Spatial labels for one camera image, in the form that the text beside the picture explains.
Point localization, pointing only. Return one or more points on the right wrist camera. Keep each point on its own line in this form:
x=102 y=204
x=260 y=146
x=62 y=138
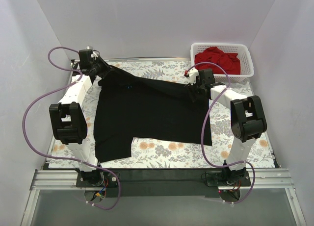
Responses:
x=191 y=75

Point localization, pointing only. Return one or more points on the aluminium table frame rail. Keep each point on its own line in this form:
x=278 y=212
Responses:
x=164 y=197

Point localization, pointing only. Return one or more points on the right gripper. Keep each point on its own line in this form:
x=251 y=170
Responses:
x=196 y=87

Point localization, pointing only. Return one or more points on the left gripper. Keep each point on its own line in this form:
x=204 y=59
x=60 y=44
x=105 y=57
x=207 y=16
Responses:
x=101 y=64

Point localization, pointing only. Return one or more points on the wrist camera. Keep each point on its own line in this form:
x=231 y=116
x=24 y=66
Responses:
x=191 y=75
x=92 y=52

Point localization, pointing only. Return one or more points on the red t-shirt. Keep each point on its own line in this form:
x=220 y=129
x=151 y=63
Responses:
x=229 y=62

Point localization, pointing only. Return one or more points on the floral table mat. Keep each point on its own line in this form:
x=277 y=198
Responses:
x=152 y=153

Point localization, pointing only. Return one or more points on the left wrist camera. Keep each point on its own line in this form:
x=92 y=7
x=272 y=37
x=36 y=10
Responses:
x=92 y=52

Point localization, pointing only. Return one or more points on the black t-shirt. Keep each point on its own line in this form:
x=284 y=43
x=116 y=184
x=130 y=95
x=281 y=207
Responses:
x=131 y=106

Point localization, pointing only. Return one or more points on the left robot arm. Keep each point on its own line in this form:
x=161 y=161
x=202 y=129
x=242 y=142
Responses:
x=67 y=117

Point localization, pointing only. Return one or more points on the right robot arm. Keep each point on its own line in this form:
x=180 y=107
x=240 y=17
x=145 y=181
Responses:
x=248 y=121

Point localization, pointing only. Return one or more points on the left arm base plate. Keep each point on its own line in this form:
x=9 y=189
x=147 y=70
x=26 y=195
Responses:
x=110 y=179

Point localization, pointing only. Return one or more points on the white plastic basket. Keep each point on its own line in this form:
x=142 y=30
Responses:
x=246 y=64

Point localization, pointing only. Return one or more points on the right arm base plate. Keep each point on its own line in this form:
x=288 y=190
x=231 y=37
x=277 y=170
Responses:
x=216 y=178

